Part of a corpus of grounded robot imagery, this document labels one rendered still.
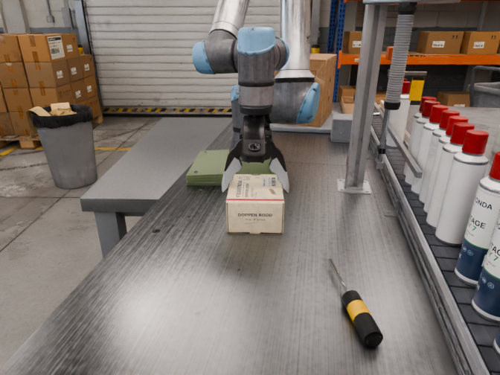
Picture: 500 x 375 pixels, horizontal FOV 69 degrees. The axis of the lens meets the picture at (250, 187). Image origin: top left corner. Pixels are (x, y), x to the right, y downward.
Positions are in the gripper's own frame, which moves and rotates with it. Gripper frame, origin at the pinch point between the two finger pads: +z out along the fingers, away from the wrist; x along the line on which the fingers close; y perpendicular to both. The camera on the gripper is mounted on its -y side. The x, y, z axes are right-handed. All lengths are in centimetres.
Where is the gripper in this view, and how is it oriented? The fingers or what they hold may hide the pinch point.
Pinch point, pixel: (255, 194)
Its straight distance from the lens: 84.1
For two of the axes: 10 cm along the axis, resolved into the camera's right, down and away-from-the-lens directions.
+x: -10.0, -0.1, 0.2
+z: 0.0, 9.2, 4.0
